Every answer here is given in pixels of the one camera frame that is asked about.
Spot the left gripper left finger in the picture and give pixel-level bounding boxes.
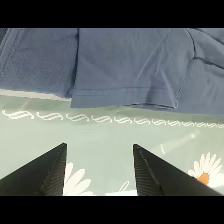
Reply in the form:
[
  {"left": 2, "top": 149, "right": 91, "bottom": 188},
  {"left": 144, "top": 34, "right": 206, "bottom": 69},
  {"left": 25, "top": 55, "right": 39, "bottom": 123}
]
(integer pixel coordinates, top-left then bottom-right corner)
[{"left": 0, "top": 142, "right": 68, "bottom": 197}]

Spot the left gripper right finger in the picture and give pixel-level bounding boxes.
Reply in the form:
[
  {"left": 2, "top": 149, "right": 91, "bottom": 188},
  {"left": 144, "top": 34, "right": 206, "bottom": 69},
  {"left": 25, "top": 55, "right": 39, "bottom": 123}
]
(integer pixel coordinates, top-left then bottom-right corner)
[{"left": 132, "top": 143, "right": 223, "bottom": 197}]

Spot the blue T-shirt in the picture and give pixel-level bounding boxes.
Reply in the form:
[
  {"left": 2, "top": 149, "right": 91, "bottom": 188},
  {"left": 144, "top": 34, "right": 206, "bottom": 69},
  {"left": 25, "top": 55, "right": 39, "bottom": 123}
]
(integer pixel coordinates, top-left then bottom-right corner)
[{"left": 0, "top": 27, "right": 224, "bottom": 117}]

